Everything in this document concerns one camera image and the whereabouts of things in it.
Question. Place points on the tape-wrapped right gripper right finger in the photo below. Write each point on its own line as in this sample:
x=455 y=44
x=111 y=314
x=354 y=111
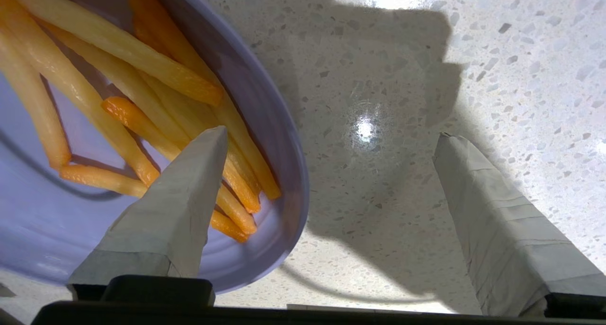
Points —
x=511 y=249

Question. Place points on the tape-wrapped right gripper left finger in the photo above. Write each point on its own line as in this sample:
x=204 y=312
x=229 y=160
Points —
x=170 y=221

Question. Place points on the purple plate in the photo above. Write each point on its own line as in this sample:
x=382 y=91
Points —
x=28 y=230

